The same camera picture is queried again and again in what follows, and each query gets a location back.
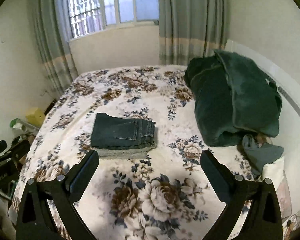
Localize right grey-green curtain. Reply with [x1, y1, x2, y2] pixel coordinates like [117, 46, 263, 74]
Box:
[159, 0, 228, 66]

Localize folded grey garment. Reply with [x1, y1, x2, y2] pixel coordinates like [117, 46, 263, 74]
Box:
[90, 128, 157, 159]

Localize floral bedspread on bed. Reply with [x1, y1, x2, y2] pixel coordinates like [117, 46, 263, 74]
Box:
[13, 66, 263, 239]

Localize yellow box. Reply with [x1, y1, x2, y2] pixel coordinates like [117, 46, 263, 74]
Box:
[26, 107, 46, 127]

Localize window with white frame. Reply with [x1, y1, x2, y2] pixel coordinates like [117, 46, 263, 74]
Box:
[66, 0, 159, 38]

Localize dark blue denim jeans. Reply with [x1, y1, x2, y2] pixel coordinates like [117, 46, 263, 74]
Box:
[90, 113, 155, 150]

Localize white pillow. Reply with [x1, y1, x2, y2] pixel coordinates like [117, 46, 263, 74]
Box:
[262, 156, 285, 190]

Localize dark green plush blanket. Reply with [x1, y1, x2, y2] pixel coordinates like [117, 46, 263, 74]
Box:
[184, 50, 282, 147]

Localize grey-green curtain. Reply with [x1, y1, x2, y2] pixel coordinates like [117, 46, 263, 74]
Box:
[159, 0, 228, 66]
[28, 0, 78, 97]

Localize left grey-green curtain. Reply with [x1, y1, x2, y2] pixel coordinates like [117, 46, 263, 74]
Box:
[28, 0, 78, 97]

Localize white headboard with grey stripe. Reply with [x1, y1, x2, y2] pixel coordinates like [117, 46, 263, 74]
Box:
[225, 40, 300, 213]

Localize grey-blue cloth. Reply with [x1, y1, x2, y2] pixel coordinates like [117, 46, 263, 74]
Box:
[242, 133, 284, 178]

